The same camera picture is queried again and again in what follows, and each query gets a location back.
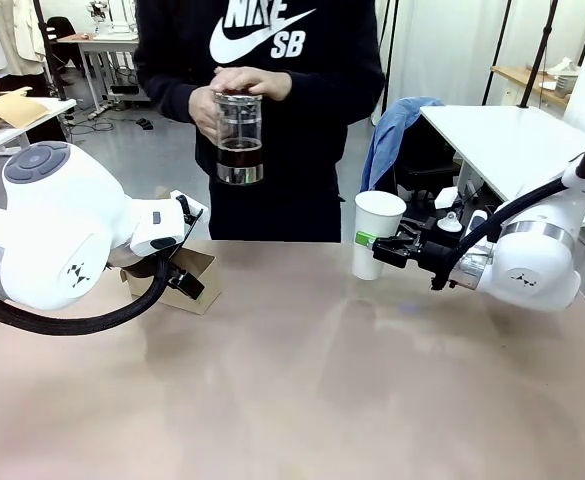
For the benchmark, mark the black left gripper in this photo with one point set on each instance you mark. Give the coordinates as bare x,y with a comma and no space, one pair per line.
187,285

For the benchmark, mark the person's left hand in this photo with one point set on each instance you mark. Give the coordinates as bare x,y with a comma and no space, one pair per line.
257,82

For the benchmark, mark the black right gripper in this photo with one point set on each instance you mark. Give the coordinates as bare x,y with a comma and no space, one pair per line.
429,257

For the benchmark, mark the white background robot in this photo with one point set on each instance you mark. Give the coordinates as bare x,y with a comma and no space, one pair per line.
99,10

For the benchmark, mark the black object on floor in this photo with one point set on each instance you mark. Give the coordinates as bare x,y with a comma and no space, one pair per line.
142,124

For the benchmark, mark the white items on wooden table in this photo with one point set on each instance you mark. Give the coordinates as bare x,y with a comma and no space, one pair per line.
564,75

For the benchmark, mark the person's right hand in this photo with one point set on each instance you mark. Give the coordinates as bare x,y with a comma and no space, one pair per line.
202,110

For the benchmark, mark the person's right forearm black sleeve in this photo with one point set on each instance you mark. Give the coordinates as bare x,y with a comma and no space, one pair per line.
167,95

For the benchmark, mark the large white table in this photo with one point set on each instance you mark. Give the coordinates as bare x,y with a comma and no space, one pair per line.
502,140

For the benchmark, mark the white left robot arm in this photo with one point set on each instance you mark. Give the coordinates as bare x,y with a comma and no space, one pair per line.
47,240

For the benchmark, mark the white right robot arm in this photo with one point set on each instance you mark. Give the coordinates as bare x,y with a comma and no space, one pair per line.
527,270

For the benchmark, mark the person's left forearm black sleeve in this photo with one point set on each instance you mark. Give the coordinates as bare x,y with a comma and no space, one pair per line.
342,95

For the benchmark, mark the glass pitcher with dark drink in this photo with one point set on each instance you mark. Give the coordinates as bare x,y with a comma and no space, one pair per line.
239,165

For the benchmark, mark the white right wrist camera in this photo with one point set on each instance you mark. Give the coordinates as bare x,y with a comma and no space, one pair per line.
478,220

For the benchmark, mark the white power strip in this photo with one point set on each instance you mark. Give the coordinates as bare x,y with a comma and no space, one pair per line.
103,110

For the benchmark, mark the blue shirt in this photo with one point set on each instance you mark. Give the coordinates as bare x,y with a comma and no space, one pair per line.
387,135

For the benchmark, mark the white hanging garment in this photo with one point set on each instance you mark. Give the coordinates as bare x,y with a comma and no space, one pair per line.
2,35

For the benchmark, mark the person's black hoodie torso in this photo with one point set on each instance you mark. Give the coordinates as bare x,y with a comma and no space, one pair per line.
297,125

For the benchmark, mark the black stand pole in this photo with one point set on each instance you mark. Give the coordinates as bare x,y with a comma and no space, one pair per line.
48,45

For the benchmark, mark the brown cardboard cup carrier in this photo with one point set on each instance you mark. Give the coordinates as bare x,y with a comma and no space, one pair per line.
207,285

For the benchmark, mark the brown paper sheet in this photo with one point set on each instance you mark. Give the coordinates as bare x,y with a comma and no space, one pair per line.
7,112

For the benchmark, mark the black tripod pole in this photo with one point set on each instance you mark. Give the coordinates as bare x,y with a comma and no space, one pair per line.
539,55

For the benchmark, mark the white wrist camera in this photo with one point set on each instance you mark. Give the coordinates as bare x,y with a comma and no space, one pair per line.
478,220
199,210

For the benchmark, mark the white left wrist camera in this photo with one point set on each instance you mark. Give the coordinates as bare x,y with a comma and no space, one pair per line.
199,210

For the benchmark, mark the black office chair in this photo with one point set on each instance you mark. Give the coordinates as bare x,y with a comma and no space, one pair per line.
64,35

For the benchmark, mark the wooden side table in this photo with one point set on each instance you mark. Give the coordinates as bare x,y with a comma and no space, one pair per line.
517,75

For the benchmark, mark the grey background workbench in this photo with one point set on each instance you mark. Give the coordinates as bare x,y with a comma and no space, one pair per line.
107,45

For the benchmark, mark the small white table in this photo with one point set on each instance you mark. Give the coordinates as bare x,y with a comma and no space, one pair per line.
2,140

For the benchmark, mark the tall white paper cup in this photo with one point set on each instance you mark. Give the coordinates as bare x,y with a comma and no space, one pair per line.
377,215

